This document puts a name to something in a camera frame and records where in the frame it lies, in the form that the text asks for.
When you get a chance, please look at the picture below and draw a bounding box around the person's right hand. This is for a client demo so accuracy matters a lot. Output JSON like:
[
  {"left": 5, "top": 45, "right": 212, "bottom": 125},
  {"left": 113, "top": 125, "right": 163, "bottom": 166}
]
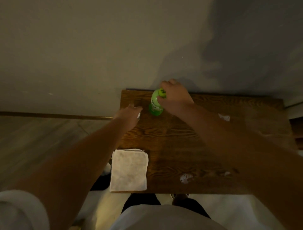
[{"left": 157, "top": 79, "right": 194, "bottom": 116}]

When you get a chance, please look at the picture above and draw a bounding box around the person's left hand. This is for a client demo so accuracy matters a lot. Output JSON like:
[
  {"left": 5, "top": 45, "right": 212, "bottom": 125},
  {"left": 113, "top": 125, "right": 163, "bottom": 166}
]
[{"left": 114, "top": 103, "right": 143, "bottom": 133}]

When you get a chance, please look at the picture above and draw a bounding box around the green plastic bottle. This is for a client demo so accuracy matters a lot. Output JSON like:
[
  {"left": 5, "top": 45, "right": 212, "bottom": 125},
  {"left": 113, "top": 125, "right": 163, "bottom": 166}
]
[{"left": 149, "top": 88, "right": 167, "bottom": 116}]

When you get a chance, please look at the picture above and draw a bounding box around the person's right forearm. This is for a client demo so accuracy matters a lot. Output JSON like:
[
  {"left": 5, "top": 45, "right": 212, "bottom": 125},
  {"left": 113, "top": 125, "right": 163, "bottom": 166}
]
[{"left": 181, "top": 103, "right": 303, "bottom": 230}]

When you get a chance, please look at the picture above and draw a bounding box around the person's left forearm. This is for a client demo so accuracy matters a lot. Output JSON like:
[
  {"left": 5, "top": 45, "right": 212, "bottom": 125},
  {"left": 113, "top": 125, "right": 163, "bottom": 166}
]
[{"left": 36, "top": 117, "right": 134, "bottom": 230}]

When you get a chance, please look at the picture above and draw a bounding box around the white folded cloth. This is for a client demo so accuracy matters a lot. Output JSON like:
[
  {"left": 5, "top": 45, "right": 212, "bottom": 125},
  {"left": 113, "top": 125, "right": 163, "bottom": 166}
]
[{"left": 109, "top": 149, "right": 149, "bottom": 192}]

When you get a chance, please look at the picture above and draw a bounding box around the wooden baseboard strip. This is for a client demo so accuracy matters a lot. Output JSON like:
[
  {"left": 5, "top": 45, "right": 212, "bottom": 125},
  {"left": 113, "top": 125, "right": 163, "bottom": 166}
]
[{"left": 0, "top": 111, "right": 114, "bottom": 120}]

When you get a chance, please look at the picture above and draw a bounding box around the white shirt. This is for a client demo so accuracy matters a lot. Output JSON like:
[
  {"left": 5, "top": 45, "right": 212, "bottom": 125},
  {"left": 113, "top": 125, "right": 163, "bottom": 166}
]
[{"left": 0, "top": 190, "right": 228, "bottom": 230}]

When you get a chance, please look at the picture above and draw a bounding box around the dark wooden shelf unit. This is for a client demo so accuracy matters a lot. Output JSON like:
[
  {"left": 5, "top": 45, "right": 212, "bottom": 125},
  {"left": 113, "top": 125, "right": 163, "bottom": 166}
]
[{"left": 284, "top": 102, "right": 303, "bottom": 152}]

